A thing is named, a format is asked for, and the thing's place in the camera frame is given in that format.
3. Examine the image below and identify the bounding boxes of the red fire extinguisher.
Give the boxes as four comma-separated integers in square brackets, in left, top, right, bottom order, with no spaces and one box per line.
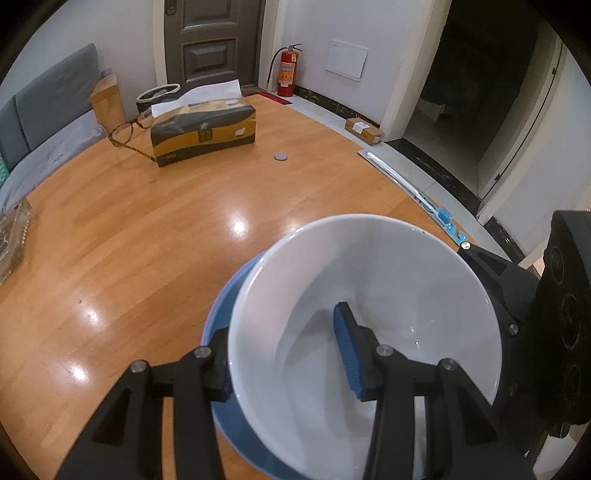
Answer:
[267,44,303,97]

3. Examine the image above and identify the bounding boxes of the glass tray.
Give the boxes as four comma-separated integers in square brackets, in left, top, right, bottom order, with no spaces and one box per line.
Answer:
[0,200,33,282]

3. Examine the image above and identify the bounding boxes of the grey sofa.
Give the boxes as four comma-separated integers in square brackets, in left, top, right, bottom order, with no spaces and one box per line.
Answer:
[0,43,109,213]

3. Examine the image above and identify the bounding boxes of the wooden side box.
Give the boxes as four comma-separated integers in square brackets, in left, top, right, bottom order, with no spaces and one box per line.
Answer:
[89,71,126,132]

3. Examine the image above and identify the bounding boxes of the small cardboard box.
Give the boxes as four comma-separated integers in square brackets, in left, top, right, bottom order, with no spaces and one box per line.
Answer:
[345,117,386,146]

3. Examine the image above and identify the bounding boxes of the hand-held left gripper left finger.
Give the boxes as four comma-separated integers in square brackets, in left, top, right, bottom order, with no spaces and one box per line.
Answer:
[55,327,234,480]

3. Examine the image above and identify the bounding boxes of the clear plastic package blue label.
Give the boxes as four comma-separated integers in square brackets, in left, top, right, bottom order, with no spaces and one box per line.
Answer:
[358,148,469,245]

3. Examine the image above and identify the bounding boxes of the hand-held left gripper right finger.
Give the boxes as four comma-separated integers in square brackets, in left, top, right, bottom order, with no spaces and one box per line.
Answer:
[332,302,527,480]

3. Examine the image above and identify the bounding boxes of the black trash bin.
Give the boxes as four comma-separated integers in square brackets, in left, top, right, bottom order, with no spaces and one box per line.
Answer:
[136,84,182,116]

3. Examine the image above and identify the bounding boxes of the brown eyeglasses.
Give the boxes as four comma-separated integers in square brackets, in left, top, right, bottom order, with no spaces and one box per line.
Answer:
[108,115,158,162]

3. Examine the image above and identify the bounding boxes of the blue plate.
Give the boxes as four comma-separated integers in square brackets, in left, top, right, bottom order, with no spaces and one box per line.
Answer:
[201,253,319,480]

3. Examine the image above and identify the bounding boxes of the wide white ribbed bowl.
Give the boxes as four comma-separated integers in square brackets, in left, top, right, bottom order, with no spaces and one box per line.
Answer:
[228,213,503,480]

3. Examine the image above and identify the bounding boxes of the yellow black tissue box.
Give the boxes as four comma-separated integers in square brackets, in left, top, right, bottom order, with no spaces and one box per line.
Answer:
[150,79,258,168]

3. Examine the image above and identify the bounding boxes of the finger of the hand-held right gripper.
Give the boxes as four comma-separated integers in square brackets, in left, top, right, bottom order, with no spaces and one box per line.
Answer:
[456,241,542,335]
[496,335,552,462]

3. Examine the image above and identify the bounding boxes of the red floor mat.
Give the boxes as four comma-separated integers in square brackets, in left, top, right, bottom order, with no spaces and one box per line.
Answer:
[256,90,294,106]

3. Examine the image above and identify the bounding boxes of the white wall panel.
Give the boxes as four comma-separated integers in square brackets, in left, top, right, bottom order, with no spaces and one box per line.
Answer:
[324,39,370,83]

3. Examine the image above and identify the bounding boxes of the dark panelled door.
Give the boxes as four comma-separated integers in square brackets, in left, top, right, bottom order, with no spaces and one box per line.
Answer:
[154,0,269,93]

